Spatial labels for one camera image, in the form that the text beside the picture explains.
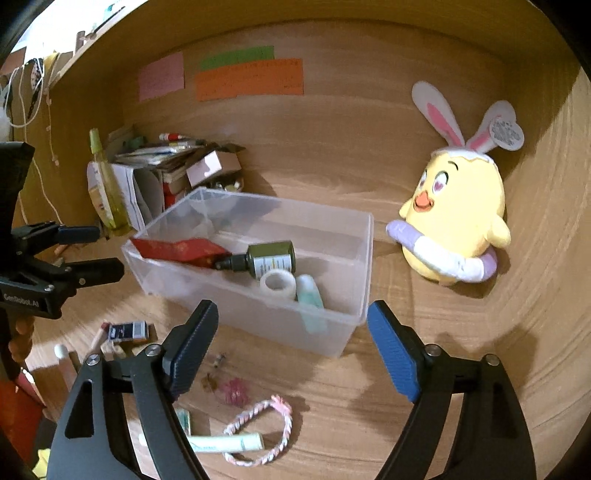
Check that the wooden chair back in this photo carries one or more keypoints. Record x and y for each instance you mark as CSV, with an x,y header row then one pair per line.
x,y
64,369

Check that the wooden stick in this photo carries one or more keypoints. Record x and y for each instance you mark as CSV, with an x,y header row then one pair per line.
x,y
61,249

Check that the white slim tube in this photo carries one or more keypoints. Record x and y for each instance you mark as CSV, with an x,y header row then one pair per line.
x,y
226,444

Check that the red box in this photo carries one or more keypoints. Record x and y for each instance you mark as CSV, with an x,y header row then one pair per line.
x,y
18,415

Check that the pile of papers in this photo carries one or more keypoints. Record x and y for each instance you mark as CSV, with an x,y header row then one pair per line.
x,y
152,154

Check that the mint green tube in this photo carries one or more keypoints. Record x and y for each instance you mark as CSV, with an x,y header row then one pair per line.
x,y
308,290

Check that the clear plastic storage box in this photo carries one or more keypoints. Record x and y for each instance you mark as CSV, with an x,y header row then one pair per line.
x,y
323,323

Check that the white folded paper box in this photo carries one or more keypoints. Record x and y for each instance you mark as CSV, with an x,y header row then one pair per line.
x,y
136,194

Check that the small open cardboard box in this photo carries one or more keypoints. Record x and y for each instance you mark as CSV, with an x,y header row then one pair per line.
x,y
210,166

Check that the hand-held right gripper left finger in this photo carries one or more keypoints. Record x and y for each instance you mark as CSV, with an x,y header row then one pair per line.
x,y
194,350

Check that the green white small packet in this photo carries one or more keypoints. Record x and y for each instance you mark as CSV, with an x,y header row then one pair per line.
x,y
184,421

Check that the pink paper note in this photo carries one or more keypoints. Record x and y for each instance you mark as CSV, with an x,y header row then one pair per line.
x,y
161,76

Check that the person's left hand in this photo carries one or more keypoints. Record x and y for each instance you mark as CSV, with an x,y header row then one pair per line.
x,y
22,350

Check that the green paper note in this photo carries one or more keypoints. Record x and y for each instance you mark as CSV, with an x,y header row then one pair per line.
x,y
238,57

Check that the yellow chick plush toy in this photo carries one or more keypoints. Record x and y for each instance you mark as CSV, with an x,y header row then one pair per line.
x,y
457,203

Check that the white lotion bottle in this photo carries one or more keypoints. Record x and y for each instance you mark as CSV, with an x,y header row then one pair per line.
x,y
96,194

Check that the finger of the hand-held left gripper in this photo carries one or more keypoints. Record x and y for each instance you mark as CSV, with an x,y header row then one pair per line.
x,y
97,271
78,234

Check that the red and white marker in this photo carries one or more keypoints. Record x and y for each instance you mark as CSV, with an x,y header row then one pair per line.
x,y
173,136

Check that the orange paper note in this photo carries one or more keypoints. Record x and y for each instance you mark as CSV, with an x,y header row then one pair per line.
x,y
249,81

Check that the red foil packet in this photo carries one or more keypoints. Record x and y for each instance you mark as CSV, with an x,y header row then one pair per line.
x,y
175,251

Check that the white tape roll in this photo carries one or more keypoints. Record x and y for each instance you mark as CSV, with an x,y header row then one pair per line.
x,y
266,282

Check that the yellow cloth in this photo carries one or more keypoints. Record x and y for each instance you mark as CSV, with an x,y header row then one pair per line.
x,y
42,461

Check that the small white and dark box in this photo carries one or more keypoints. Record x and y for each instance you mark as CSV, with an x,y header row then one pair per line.
x,y
127,331

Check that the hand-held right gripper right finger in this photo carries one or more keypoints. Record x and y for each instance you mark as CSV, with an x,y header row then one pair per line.
x,y
392,350

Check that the yellow-green spray bottle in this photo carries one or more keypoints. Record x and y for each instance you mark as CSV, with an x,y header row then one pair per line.
x,y
111,194

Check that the dark green spray bottle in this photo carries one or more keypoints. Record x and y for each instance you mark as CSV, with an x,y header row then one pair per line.
x,y
272,258

